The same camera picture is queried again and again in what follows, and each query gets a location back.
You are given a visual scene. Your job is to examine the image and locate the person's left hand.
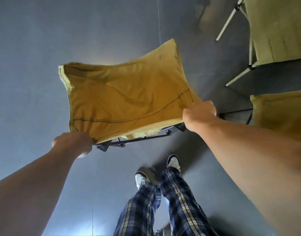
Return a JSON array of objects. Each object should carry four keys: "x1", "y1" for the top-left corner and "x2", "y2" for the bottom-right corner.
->
[{"x1": 52, "y1": 131, "x2": 93, "y2": 159}]

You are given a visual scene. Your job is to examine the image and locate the person's right hand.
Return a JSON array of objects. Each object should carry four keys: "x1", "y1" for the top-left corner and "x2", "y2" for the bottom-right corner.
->
[{"x1": 182, "y1": 100, "x2": 217, "y2": 133}]

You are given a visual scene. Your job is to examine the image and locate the yellow fabric folding chair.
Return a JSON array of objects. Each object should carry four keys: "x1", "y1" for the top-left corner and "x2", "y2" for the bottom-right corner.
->
[
  {"x1": 218, "y1": 89, "x2": 301, "y2": 143},
  {"x1": 57, "y1": 38, "x2": 203, "y2": 152}
]

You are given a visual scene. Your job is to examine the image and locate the person's right forearm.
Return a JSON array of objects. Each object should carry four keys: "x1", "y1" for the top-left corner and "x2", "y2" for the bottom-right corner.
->
[{"x1": 193, "y1": 115, "x2": 301, "y2": 236}]

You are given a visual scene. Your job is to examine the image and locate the person's left forearm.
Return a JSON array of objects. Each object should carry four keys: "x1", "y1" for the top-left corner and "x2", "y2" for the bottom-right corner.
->
[{"x1": 0, "y1": 145, "x2": 80, "y2": 236}]

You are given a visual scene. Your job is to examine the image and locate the person's right shoe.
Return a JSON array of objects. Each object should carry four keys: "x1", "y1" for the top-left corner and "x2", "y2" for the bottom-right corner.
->
[{"x1": 166, "y1": 154, "x2": 181, "y2": 172}]

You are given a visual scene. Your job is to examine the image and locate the person's shoe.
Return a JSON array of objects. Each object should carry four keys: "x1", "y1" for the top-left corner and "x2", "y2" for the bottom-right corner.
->
[
  {"x1": 134, "y1": 170, "x2": 151, "y2": 189},
  {"x1": 166, "y1": 154, "x2": 181, "y2": 172}
]

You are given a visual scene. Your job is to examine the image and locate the person's left shoe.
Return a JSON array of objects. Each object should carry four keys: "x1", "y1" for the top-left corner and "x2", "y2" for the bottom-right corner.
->
[{"x1": 134, "y1": 170, "x2": 151, "y2": 189}]

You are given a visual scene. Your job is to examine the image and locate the slatted folding table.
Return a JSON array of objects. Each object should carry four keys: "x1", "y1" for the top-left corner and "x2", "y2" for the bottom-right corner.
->
[{"x1": 215, "y1": 0, "x2": 301, "y2": 87}]

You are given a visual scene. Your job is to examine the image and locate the blue plaid trousers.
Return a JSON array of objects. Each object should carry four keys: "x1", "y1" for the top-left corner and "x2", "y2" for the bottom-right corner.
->
[{"x1": 113, "y1": 167, "x2": 219, "y2": 236}]

